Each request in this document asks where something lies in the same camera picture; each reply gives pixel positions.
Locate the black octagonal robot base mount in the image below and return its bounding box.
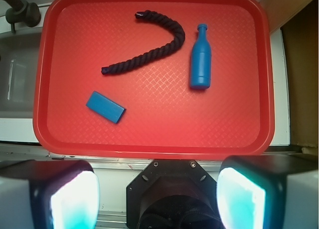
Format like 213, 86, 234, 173
126, 159, 224, 229

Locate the grey sink basin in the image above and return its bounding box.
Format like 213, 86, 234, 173
0, 32, 41, 118

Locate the blue rectangular block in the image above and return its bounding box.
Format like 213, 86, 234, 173
86, 91, 126, 123

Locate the red plastic tray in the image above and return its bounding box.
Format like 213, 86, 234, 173
33, 0, 275, 160

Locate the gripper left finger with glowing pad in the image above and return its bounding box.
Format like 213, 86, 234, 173
0, 160, 100, 229

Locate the dark metal faucet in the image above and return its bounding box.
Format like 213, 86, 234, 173
2, 0, 41, 34

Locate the blue plastic bottle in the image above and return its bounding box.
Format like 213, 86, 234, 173
190, 23, 212, 90

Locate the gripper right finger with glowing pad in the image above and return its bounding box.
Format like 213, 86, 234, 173
216, 155, 319, 229

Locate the dark navy twisted rope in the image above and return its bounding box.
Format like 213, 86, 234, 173
101, 10, 186, 76

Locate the brown cardboard box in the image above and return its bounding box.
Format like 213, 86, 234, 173
281, 0, 319, 148

